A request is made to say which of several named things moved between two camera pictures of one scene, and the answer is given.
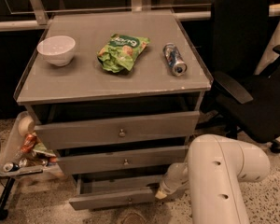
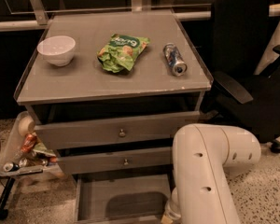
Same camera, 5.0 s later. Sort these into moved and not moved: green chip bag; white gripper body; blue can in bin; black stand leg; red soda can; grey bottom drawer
Moved: grey bottom drawer; white gripper body
Not moved: red soda can; black stand leg; green chip bag; blue can in bin
